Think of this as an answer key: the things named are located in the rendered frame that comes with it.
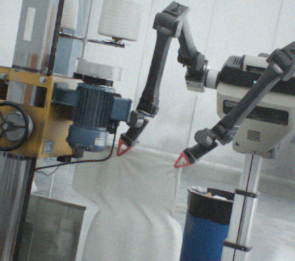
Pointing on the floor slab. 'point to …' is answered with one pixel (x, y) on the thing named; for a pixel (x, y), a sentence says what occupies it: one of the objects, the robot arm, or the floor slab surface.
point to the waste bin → (206, 223)
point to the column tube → (27, 90)
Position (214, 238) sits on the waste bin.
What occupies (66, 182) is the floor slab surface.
